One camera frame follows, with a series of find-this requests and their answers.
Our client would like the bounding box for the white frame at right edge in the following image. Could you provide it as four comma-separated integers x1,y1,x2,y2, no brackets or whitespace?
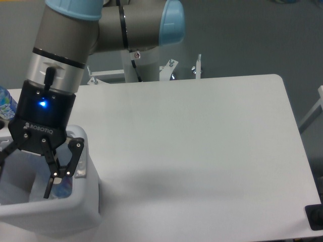
298,86,322,134

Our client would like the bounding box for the clear plastic bag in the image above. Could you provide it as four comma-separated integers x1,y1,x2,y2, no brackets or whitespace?
1,155,50,205

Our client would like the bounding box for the white left foot bracket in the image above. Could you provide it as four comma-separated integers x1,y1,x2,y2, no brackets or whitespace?
87,65,125,85

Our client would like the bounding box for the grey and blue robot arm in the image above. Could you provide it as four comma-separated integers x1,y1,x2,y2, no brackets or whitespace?
1,1,185,198

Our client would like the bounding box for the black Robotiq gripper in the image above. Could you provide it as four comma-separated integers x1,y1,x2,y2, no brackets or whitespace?
1,80,84,199

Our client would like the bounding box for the blue labelled water bottle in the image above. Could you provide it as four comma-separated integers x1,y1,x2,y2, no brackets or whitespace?
1,86,17,120

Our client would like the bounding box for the white plastic trash can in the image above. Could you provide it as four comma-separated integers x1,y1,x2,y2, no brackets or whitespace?
1,125,101,236

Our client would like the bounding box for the clear plastic bottle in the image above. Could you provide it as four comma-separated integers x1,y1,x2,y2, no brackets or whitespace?
50,176,73,199

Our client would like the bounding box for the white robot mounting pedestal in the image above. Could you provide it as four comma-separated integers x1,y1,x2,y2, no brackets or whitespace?
121,47,159,83

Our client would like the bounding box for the black clamp at table edge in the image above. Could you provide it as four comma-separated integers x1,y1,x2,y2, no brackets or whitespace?
305,204,322,231

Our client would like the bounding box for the white bracket with wing bolt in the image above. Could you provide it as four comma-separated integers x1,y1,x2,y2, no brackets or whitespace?
191,53,203,79

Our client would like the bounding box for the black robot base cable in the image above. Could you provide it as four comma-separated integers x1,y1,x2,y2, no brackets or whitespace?
129,50,143,83

